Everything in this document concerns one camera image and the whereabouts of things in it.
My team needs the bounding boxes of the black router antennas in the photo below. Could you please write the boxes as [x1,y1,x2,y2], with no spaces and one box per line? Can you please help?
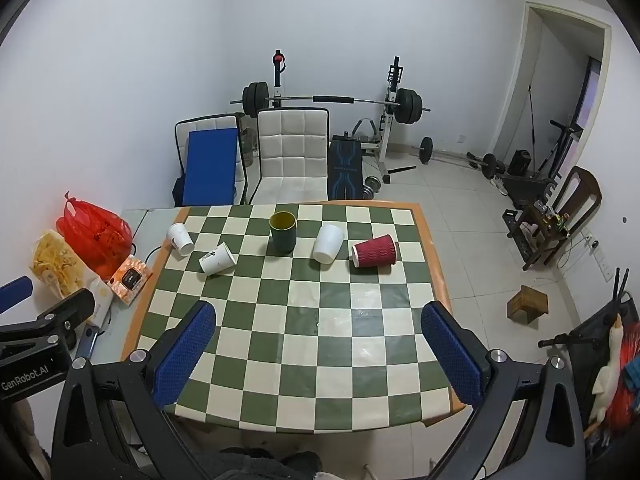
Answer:
[613,267,632,311]

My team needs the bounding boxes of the dark fuzzy clothing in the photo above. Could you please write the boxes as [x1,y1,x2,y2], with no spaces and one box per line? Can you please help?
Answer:
[197,446,323,480]

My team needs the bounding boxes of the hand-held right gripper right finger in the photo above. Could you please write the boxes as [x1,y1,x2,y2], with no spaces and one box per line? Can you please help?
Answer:
[421,301,587,472]

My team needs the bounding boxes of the yellow snack bag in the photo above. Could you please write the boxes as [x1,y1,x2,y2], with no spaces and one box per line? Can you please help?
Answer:
[31,230,96,298]

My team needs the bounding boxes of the orange net bag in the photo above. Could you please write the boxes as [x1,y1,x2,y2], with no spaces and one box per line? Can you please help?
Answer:
[606,321,640,432]

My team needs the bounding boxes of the dark wooden chair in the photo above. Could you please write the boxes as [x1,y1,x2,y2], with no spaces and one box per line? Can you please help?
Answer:
[515,165,603,272]

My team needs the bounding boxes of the black stand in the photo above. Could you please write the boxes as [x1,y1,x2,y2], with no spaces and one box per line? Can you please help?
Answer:
[537,299,640,463]

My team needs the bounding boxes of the plain white paper cup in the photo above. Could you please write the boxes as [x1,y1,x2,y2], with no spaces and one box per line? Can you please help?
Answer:
[167,222,195,256]

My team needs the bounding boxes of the red plastic bag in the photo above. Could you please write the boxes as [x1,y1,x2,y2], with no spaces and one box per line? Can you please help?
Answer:
[55,192,134,281]

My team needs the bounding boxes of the barbell with black plates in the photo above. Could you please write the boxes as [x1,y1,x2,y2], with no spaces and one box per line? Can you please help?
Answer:
[230,82,432,126]

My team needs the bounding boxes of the white box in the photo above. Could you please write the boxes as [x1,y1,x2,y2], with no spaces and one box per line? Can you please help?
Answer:
[89,277,115,335]

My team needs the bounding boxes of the blue mat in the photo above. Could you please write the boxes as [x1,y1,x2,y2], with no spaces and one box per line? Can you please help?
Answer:
[182,129,238,206]

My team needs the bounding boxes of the white duck toy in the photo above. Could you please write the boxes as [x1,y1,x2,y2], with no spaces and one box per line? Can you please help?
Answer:
[586,312,626,437]

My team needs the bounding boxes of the black bar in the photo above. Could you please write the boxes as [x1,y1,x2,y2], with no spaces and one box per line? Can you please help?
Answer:
[527,84,540,163]

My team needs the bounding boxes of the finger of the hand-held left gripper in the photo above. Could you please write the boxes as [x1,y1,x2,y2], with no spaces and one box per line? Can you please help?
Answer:
[0,275,34,315]
[0,288,96,348]

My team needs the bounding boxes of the white barbell rack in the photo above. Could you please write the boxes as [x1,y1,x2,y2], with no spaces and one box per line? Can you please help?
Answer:
[267,50,419,184]

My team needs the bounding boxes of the white padded chair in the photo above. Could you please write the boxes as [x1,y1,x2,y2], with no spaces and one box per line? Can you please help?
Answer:
[248,107,331,206]
[174,113,249,206]

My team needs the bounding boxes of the black speaker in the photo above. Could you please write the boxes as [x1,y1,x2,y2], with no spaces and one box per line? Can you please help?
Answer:
[508,149,535,178]

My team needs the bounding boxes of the white paper cup black print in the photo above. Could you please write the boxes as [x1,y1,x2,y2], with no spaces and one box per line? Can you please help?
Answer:
[199,241,237,275]

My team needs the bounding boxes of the grey side table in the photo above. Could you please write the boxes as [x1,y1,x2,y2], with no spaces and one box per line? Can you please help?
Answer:
[75,208,176,365]

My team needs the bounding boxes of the small wooden stool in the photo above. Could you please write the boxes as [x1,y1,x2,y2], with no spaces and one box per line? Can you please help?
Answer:
[507,284,550,322]

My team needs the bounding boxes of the tall white cup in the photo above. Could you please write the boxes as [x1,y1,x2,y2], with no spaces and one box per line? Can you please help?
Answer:
[313,224,344,264]

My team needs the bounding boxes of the red ribbed paper cup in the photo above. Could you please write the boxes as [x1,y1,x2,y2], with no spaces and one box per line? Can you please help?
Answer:
[351,233,399,269]

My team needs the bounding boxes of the black exercise bench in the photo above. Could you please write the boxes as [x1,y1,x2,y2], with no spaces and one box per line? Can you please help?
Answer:
[327,117,382,201]

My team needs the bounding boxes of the green checkered table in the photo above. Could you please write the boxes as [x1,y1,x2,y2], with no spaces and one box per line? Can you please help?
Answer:
[121,201,468,435]

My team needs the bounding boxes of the small black barbell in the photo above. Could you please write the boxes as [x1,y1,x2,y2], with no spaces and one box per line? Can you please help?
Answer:
[413,136,507,179]

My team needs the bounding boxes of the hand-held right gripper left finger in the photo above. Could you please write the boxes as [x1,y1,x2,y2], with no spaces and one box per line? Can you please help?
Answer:
[50,300,218,467]

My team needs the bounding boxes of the white wall power strip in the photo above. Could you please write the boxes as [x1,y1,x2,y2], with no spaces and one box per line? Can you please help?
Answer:
[581,229,614,282]

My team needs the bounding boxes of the black cable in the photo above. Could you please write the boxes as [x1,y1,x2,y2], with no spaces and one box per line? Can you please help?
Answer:
[131,232,166,267]

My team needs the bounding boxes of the black exercise machine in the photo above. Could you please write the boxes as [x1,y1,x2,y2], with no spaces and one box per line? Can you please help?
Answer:
[501,119,585,211]

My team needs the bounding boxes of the orange smartwatch box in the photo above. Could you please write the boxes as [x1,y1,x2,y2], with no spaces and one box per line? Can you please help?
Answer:
[109,255,153,306]

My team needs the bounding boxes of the green cup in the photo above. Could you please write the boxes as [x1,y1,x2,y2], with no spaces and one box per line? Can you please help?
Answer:
[269,211,297,254]

